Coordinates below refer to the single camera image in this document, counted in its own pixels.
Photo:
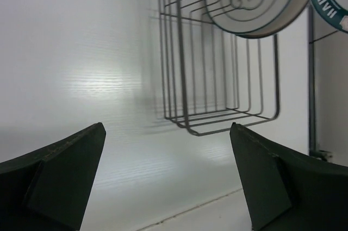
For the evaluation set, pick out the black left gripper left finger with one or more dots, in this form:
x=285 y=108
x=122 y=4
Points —
x=49 y=188

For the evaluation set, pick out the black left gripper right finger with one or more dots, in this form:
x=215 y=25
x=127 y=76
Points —
x=285 y=189

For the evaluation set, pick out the grey wire dish rack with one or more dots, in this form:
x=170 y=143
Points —
x=203 y=79

